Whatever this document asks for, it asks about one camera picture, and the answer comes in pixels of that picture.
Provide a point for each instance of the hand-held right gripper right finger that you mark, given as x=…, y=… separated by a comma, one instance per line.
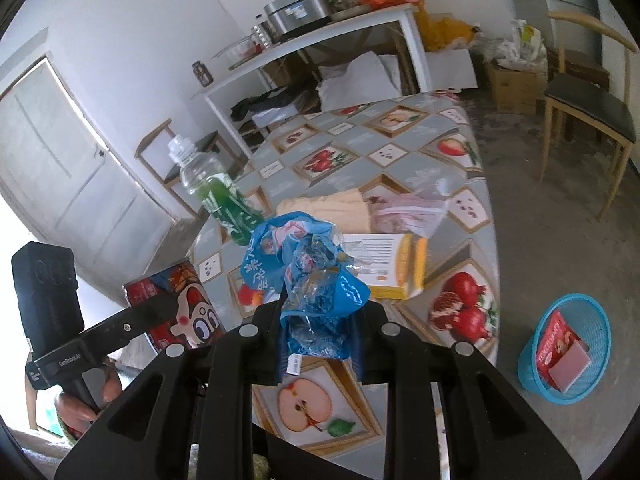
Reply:
x=415, y=400

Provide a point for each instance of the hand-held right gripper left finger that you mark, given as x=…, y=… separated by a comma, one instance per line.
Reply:
x=227, y=390

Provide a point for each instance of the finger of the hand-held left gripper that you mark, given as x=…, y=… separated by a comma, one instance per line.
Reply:
x=150, y=310

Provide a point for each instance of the red drink can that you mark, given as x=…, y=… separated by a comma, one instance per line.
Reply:
x=195, y=310

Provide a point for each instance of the blue plastic basket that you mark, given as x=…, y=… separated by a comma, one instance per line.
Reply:
x=530, y=370

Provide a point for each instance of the green label plastic bottle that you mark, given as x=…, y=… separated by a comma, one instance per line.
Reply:
x=220, y=195

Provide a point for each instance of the white and yellow carton box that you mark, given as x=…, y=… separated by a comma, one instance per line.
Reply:
x=385, y=260

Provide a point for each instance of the blue plastic wrapper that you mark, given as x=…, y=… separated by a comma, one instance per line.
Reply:
x=305, y=260

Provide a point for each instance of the red snack bag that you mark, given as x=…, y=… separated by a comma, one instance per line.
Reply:
x=557, y=340

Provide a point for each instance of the pink sponge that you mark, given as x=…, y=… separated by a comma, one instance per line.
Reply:
x=570, y=365

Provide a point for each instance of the clear plastic bag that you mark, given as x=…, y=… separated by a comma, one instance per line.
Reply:
x=405, y=212

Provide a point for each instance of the beige paper bag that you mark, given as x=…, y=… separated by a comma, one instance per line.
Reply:
x=330, y=207

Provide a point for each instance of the person's left hand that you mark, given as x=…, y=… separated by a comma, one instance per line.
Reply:
x=75, y=410

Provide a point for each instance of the white door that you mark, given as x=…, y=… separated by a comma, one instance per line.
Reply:
x=60, y=170

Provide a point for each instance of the wooden chair with dark seat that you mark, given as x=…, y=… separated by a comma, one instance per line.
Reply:
x=150, y=142
x=590, y=105

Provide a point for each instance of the black cloth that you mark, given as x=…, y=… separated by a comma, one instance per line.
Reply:
x=260, y=102

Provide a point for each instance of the fruit print tablecloth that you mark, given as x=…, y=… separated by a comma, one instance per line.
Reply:
x=400, y=160

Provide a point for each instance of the dark glass jar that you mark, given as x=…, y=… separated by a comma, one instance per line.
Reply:
x=202, y=74

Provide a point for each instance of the clear glass bowl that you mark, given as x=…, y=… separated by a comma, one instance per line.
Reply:
x=240, y=52

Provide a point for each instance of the cardboard box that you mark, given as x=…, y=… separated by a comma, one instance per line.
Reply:
x=515, y=87

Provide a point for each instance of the silver rice cooker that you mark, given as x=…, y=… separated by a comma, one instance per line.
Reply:
x=297, y=10

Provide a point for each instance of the white side table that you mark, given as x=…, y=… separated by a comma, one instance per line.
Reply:
x=350, y=22

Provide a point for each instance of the yellow plastic bag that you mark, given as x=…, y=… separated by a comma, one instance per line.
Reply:
x=445, y=32

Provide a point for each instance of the dark wooden stool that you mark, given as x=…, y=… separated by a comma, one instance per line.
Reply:
x=580, y=67

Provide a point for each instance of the white plastic bag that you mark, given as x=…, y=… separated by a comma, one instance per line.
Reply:
x=525, y=40

